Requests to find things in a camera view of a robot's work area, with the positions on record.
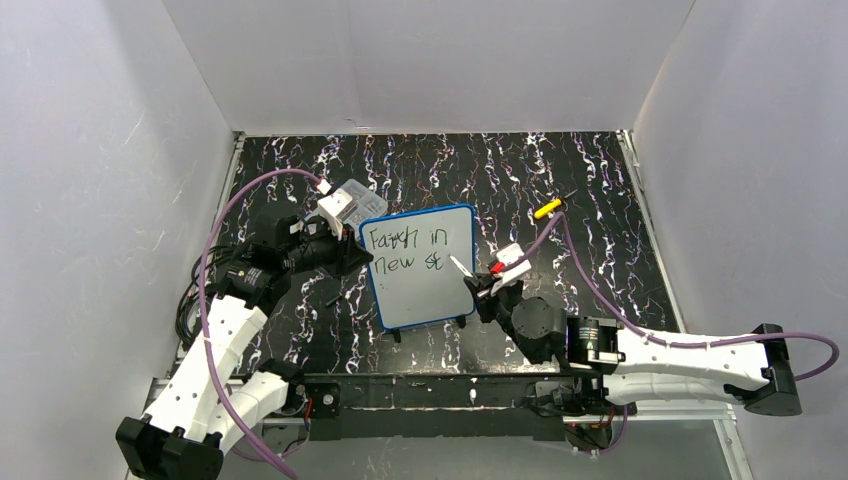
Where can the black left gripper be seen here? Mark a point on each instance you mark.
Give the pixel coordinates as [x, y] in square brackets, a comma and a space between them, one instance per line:
[342, 250]

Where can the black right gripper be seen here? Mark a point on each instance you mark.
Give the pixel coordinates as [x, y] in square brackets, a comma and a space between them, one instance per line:
[490, 294]

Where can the white marker pen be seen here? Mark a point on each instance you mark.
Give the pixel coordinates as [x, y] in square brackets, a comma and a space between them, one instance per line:
[461, 267]

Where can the blue framed whiteboard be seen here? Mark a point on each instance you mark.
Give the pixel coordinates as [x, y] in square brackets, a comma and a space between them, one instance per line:
[412, 278]

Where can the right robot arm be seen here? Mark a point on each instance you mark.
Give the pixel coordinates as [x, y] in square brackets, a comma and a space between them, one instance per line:
[615, 365]

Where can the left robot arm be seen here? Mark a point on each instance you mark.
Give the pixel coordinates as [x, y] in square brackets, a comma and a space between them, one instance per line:
[187, 431]

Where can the clear plastic screw box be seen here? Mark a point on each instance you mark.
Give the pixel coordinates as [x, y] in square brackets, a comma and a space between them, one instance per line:
[364, 203]

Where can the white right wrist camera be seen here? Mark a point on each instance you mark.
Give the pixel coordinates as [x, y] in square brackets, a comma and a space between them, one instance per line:
[509, 266]

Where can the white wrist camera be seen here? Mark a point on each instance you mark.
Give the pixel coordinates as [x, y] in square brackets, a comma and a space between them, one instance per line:
[509, 266]
[338, 205]

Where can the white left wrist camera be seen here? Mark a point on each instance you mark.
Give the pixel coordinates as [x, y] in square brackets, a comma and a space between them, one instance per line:
[338, 205]

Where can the yellow handled tool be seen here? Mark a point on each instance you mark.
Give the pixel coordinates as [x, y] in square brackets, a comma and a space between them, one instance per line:
[552, 206]

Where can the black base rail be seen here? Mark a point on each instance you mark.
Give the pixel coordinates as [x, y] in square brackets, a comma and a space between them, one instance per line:
[356, 406]

